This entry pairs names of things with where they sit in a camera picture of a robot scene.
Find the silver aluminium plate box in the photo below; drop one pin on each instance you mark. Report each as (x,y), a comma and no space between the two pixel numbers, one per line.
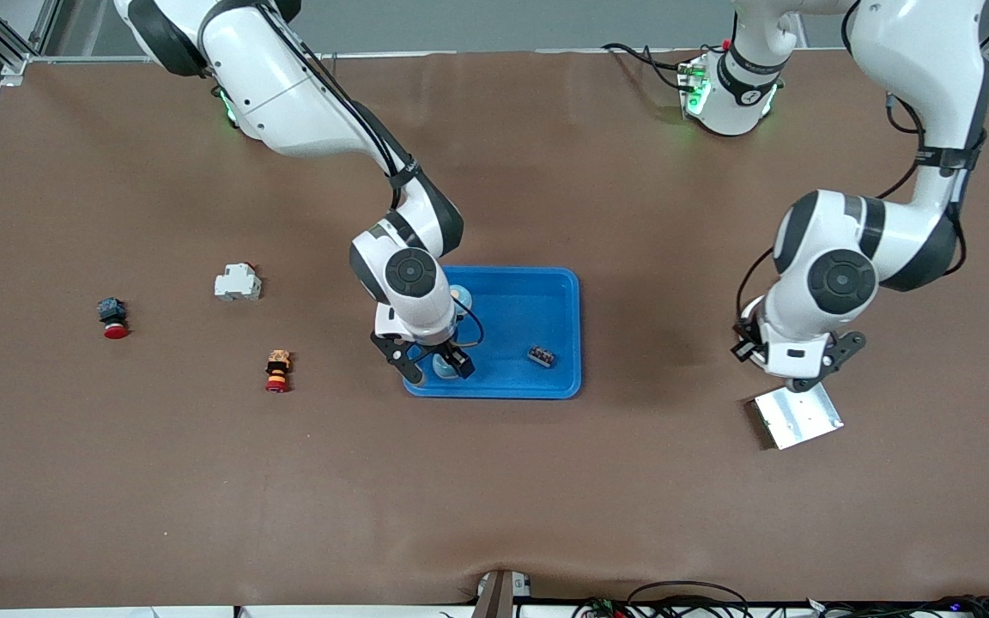
(797,421)

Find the red button with dark body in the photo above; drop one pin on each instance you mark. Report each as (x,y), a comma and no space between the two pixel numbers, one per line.
(114,319)

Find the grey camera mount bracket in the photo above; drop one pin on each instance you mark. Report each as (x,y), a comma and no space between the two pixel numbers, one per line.
(494,601)

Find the green-lit left base connector box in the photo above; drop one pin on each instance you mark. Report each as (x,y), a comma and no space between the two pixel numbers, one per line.
(694,86)

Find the blue plastic tray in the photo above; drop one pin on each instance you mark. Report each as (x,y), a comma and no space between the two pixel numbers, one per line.
(520,318)

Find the white circuit breaker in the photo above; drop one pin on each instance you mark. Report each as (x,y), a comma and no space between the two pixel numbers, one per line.
(237,283)

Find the blue bell with orange button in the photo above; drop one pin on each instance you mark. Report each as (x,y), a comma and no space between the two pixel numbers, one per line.
(464,300)

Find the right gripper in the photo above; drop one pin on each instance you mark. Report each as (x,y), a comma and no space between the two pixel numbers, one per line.
(452,354)

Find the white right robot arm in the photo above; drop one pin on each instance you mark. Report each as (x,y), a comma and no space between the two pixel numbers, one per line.
(288,94)

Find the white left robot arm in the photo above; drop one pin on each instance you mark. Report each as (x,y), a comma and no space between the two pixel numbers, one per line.
(915,43)

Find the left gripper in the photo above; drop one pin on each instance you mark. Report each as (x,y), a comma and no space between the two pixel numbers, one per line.
(749,331)

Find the black capacitor block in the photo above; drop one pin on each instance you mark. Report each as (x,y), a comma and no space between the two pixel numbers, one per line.
(541,356)

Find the blue bell with cream button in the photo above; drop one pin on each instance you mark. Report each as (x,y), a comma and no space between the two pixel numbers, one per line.
(443,367)

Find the orange and red push button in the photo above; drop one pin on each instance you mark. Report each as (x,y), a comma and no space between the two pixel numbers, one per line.
(278,371)

